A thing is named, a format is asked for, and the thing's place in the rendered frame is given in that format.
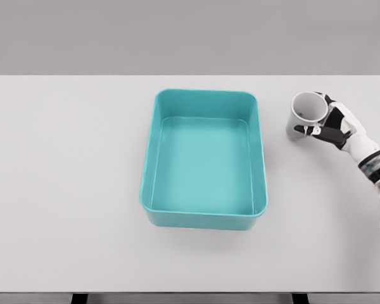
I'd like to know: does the white paper cup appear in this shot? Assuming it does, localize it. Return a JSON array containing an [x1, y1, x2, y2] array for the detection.
[[286, 91, 329, 141]]

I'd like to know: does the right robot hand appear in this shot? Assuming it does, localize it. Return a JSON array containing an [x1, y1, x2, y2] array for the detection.
[[293, 92, 368, 150]]

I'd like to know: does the teal plastic basket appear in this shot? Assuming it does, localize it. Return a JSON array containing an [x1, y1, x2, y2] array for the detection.
[[139, 88, 269, 231]]

